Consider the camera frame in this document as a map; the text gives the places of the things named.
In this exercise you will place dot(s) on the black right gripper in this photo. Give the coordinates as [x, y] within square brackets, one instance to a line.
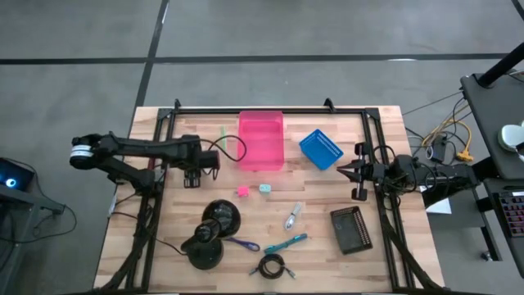
[370, 172]

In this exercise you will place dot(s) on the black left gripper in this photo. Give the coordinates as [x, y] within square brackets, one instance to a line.
[204, 160]

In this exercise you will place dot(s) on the pink USB wall charger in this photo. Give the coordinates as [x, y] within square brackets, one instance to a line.
[243, 191]

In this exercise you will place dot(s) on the pale teal USB wall charger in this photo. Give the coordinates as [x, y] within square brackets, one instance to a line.
[265, 188]

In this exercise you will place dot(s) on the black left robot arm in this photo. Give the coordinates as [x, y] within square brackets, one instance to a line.
[139, 146]

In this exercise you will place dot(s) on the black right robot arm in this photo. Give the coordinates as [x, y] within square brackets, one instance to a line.
[450, 174]

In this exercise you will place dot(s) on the pink translucent plastic bin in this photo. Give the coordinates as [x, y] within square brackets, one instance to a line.
[261, 141]

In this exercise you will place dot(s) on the blue plastic mesh basket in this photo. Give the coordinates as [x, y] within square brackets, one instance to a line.
[321, 148]

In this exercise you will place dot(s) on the black desk lamp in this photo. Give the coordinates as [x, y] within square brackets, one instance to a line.
[215, 229]

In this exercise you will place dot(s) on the black plastic mesh basket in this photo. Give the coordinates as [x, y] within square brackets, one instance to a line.
[351, 229]

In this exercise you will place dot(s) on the black power brick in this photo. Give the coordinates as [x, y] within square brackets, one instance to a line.
[439, 148]

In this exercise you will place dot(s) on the white paper sheet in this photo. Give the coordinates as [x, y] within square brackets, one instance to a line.
[440, 207]

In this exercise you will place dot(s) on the black side desk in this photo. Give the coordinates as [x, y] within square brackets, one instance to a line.
[491, 123]

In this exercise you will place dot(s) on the white round object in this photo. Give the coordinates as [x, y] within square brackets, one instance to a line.
[511, 137]

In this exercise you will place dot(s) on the black keyboard desk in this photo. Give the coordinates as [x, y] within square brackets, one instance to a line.
[499, 246]

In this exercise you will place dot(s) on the black keyboard red keys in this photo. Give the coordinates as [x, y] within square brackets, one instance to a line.
[513, 213]

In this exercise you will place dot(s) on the dark metal stand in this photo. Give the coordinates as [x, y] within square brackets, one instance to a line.
[24, 201]

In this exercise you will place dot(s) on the dark device blue light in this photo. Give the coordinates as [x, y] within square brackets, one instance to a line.
[12, 176]

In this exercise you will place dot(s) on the black pole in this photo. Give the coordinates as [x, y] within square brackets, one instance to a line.
[501, 65]

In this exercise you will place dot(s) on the black metal table frame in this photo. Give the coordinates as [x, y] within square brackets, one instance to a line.
[266, 110]

